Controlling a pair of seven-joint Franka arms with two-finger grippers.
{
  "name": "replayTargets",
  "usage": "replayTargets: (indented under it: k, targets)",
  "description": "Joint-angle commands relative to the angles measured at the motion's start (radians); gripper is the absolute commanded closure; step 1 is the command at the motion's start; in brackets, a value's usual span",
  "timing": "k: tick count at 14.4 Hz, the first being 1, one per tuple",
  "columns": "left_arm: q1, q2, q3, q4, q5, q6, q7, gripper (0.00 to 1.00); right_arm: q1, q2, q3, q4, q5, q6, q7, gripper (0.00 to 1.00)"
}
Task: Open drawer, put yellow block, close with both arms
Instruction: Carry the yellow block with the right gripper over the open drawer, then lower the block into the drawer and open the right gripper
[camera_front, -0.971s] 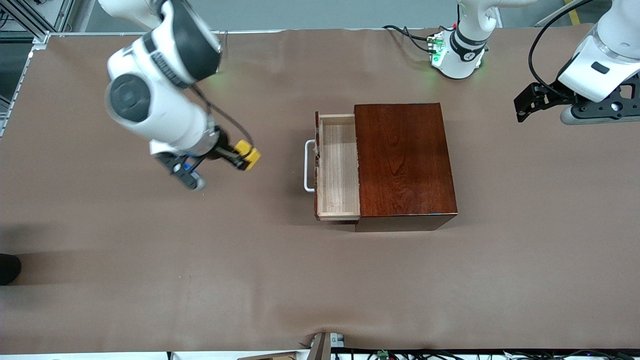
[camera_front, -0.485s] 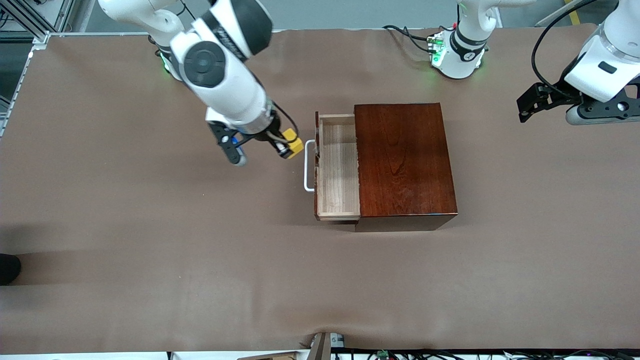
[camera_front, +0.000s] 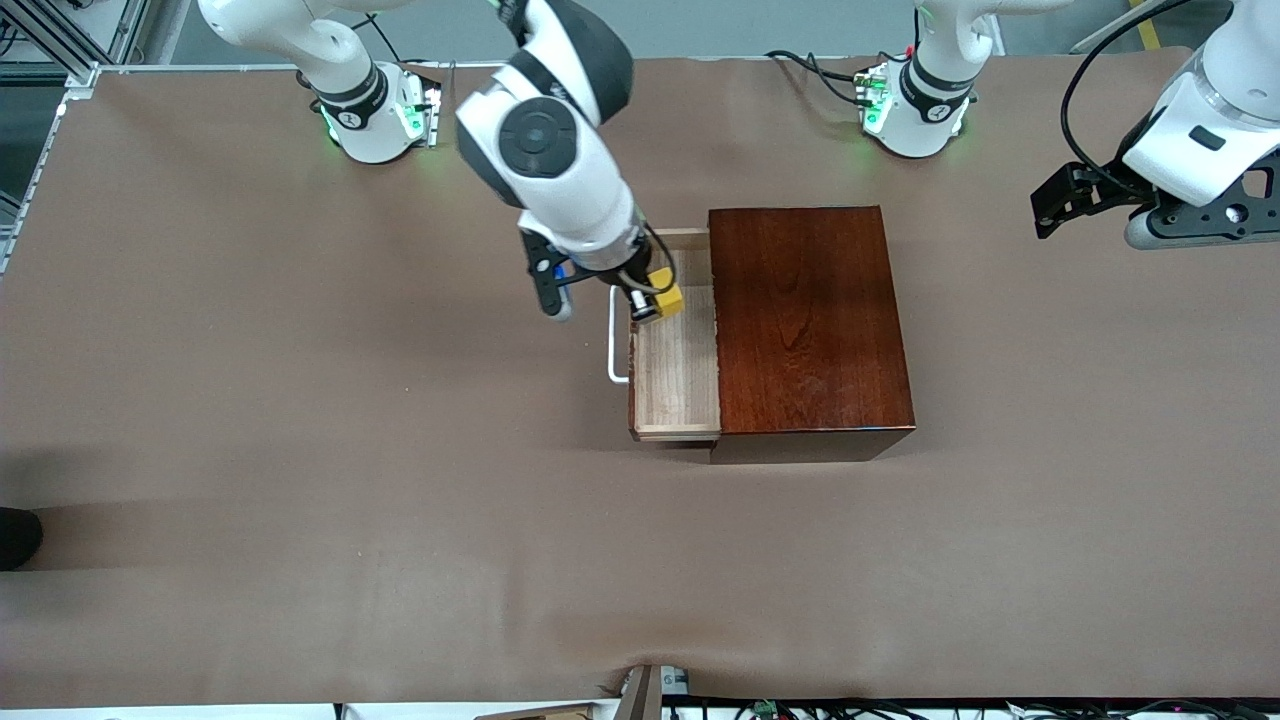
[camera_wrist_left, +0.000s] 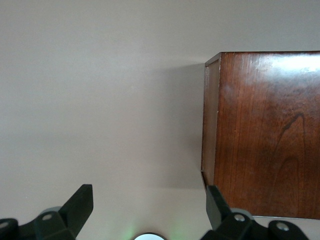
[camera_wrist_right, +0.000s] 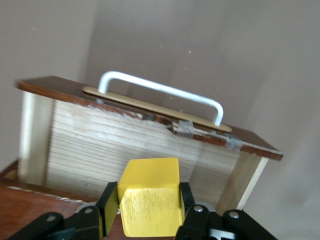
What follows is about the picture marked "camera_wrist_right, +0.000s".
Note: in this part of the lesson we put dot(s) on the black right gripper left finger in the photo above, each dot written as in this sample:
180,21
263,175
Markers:
107,212

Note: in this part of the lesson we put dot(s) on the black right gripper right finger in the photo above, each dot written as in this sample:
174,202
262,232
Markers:
190,215

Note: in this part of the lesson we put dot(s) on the yellow wooden block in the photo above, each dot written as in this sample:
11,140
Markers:
150,207

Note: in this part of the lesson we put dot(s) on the light wood drawer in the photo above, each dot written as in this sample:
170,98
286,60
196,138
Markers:
112,150

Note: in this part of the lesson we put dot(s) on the dark brown wooden cabinet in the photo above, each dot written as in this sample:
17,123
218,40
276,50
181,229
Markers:
25,212

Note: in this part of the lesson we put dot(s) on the grey tape piece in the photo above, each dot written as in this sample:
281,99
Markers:
186,130
233,143

